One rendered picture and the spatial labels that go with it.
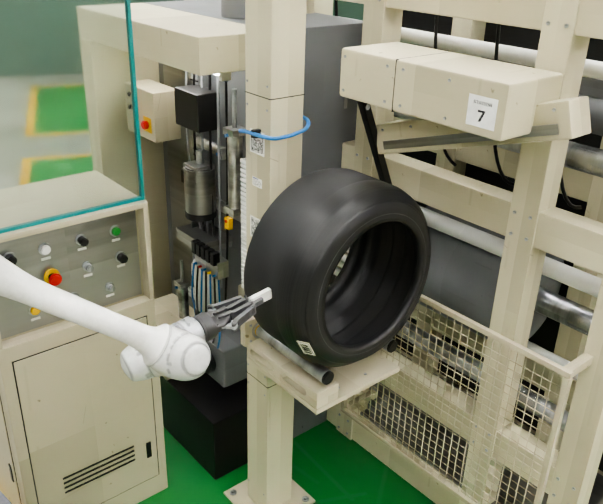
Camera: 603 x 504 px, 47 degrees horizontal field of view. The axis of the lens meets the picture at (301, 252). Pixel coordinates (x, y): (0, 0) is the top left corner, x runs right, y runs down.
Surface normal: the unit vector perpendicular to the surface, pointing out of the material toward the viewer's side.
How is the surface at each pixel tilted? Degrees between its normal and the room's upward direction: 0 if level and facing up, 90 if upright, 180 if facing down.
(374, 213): 79
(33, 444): 90
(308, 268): 71
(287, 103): 90
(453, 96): 90
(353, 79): 90
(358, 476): 0
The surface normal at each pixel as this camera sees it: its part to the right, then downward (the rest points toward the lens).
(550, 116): -0.77, 0.26
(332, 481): 0.03, -0.90
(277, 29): 0.64, 0.35
